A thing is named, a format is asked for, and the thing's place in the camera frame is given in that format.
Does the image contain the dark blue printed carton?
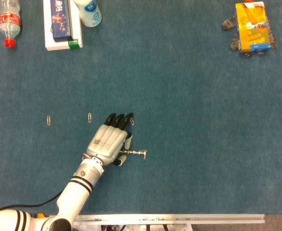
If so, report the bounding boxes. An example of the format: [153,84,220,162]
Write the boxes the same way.
[50,0,74,43]

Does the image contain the silver magnetic bead rod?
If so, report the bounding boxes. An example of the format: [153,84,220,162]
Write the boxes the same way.
[120,149,142,156]

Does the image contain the yellow snack box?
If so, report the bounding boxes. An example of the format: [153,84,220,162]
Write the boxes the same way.
[234,1,271,54]

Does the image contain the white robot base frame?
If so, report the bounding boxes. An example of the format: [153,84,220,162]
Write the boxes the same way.
[73,223,192,231]

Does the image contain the clear plastic bottle red cap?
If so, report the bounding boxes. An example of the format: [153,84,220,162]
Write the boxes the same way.
[0,0,22,48]

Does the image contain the teal felt table cover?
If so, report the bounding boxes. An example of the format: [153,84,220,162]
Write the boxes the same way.
[0,0,282,215]

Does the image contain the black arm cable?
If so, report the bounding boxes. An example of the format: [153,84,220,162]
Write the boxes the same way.
[0,189,65,213]

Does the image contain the aluminium profile rail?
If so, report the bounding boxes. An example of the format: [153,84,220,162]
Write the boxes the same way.
[73,214,265,226]

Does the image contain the white light-blue drink bottle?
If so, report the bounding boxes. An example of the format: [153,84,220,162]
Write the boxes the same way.
[73,0,103,28]

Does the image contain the grey knitted glove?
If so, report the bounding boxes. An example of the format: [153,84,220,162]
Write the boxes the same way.
[221,0,277,58]

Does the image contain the white flat box green corner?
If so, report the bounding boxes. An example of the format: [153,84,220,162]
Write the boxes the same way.
[43,0,84,51]

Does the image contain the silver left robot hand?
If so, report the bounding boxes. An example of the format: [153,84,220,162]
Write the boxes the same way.
[86,112,135,167]

